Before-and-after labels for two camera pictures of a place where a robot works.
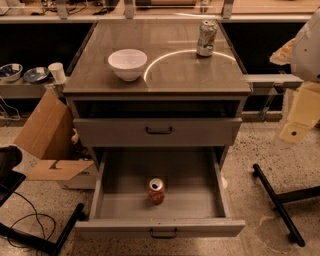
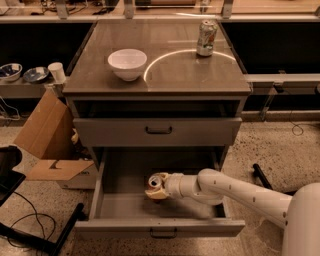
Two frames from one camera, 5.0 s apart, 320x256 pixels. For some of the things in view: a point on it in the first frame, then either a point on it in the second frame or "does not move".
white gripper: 308,55 → 174,185
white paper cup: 58,72 does not move
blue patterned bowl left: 10,72 does not move
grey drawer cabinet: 182,101 does not move
